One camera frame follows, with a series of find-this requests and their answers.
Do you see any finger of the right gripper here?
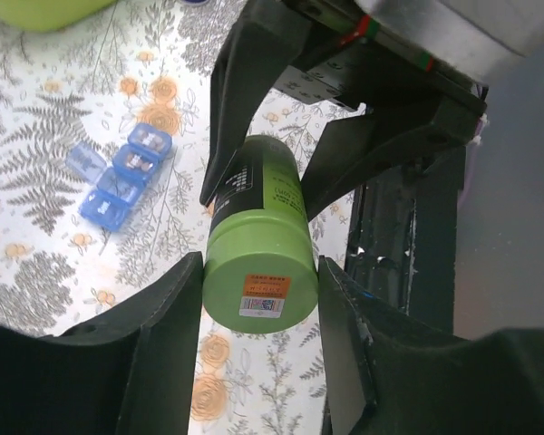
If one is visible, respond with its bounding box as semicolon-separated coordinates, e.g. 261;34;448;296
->
199;0;312;206

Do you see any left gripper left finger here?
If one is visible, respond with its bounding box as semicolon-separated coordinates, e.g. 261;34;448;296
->
0;252;203;434

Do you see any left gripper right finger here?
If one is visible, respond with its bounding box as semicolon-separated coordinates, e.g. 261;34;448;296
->
318;257;544;434

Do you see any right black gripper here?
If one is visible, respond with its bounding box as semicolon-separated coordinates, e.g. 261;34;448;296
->
271;1;486;218

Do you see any green pill bottle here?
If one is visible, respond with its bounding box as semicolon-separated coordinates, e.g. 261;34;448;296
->
202;135;318;334

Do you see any blue pill organizer box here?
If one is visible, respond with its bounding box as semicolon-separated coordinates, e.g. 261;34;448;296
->
66;123;173;232

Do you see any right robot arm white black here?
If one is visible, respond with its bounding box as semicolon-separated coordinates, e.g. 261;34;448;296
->
199;1;544;218

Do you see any black base bar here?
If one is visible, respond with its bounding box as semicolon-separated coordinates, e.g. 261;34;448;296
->
345;149;466;333

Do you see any green vegetable tray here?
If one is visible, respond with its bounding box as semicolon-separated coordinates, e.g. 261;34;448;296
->
0;0;115;32

